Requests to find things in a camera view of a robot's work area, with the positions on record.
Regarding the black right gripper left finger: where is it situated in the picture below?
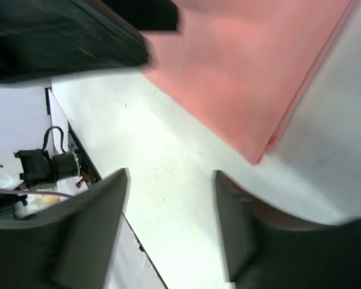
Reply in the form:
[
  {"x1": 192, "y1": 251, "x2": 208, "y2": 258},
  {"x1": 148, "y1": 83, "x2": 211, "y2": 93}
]
[{"x1": 0, "y1": 169, "x2": 129, "y2": 288}]

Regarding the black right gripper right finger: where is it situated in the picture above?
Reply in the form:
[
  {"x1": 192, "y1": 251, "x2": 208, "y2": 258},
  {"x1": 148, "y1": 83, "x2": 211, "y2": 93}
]
[{"x1": 214, "y1": 170, "x2": 361, "y2": 288}]

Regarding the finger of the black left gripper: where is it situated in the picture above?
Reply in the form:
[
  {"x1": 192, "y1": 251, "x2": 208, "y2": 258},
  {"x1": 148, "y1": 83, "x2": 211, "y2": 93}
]
[
  {"x1": 102, "y1": 0, "x2": 181, "y2": 33},
  {"x1": 0, "y1": 1, "x2": 150, "y2": 85}
]

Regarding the salmon orange t shirt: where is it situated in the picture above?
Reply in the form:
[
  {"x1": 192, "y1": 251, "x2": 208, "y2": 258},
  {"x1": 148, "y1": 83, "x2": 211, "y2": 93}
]
[{"x1": 144, "y1": 1, "x2": 354, "y2": 164}]

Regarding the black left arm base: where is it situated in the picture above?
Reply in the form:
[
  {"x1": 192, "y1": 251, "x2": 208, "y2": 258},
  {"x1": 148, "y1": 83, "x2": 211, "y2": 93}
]
[{"x1": 67, "y1": 124, "x2": 102, "y2": 189}]

